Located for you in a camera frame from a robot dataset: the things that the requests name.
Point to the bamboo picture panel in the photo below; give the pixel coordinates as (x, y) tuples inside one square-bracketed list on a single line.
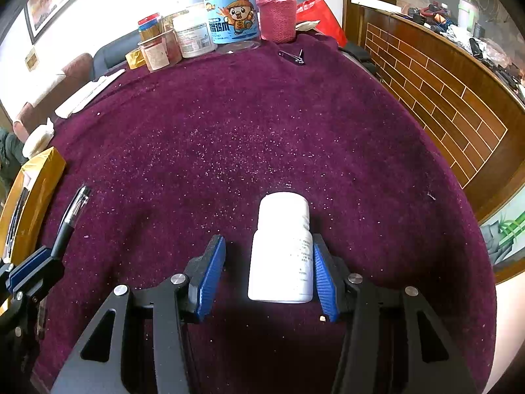
[(506, 234)]

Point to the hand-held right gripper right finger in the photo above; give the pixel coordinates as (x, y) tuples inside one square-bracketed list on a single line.
[(326, 283)]

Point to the brown armchair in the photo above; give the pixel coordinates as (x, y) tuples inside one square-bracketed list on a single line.
[(78, 65)]

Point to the black leather sofa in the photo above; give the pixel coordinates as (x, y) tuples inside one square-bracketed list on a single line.
[(110, 51)]

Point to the nail clipper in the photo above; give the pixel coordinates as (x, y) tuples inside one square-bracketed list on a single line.
[(293, 57)]

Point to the gold wall plate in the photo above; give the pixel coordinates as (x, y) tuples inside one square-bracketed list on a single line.
[(31, 58)]

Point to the maroon tablecloth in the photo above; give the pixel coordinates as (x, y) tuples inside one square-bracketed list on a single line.
[(246, 131)]

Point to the white pill bottle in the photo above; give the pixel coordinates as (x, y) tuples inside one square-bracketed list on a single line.
[(279, 254)]

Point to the white plastic container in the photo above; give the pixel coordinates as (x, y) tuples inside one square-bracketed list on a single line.
[(465, 12)]

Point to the pile of small clutter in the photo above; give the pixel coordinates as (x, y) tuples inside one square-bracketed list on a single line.
[(484, 37)]

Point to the round white wrapped package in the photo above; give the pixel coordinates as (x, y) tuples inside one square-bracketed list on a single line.
[(39, 139)]

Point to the small jar with red lid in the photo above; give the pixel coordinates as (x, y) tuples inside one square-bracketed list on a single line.
[(149, 22)]

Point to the large jar with blue label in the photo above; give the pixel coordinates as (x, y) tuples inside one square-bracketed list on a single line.
[(233, 12)]

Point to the clear plastic jar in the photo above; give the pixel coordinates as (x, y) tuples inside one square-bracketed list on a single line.
[(158, 53)]

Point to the pink thermos with knitted sleeve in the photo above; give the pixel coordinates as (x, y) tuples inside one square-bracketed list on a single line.
[(279, 16)]

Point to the stack of white papers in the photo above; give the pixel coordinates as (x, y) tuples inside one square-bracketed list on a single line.
[(88, 92)]

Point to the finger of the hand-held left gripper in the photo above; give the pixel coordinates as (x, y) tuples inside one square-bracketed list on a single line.
[(5, 275), (30, 271)]

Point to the flat white box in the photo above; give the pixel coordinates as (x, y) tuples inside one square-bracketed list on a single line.
[(375, 3)]

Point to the white tray with yellow rim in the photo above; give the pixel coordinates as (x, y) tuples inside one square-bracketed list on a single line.
[(41, 180)]

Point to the red bag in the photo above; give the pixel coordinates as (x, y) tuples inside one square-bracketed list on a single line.
[(324, 16)]

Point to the white plastic jar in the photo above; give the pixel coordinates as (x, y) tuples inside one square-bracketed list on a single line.
[(192, 33)]

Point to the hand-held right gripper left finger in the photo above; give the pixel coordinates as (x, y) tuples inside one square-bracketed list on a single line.
[(211, 279)]

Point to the black bag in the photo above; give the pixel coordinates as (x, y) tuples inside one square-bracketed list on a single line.
[(361, 59)]

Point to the black pen with clip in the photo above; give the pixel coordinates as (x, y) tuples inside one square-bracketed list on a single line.
[(69, 221)]

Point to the wooden sideboard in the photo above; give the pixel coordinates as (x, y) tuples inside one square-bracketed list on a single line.
[(430, 90)]

